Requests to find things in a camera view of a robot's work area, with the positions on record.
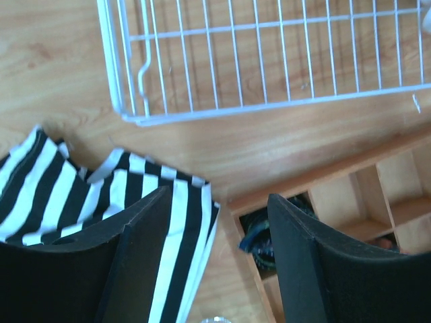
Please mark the wooden compartment tray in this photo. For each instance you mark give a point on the wooden compartment tray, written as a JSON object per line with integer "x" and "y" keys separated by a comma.
{"x": 380, "y": 196}

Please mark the black white striped cloth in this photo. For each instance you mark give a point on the black white striped cloth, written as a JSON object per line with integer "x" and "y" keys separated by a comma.
{"x": 46, "y": 196}

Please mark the white wire dish rack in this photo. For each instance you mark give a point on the white wire dish rack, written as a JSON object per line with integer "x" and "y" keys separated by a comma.
{"x": 175, "y": 61}

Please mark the pink white mug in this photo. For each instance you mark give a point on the pink white mug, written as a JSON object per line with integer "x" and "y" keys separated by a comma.
{"x": 426, "y": 22}

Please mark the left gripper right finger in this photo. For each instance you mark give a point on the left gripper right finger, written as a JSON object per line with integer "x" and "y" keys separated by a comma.
{"x": 327, "y": 276}

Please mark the clear plastic cup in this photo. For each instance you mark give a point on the clear plastic cup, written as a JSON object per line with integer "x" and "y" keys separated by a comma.
{"x": 215, "y": 319}

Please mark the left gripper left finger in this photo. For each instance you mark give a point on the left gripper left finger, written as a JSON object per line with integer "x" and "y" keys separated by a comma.
{"x": 104, "y": 273}

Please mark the rolled belt top left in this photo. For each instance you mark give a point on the rolled belt top left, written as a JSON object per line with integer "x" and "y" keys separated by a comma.
{"x": 257, "y": 240}

